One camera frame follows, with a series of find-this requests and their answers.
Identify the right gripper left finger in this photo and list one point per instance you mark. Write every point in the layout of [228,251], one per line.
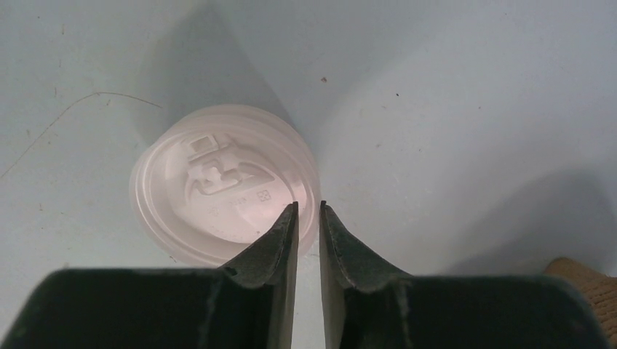
[248,302]

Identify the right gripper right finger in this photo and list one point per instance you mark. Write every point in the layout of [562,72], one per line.
[370,303]

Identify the stack of white plastic lids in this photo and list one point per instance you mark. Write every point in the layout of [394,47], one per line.
[218,179]

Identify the brown pulp cup carrier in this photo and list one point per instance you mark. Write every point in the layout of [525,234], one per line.
[598,289]

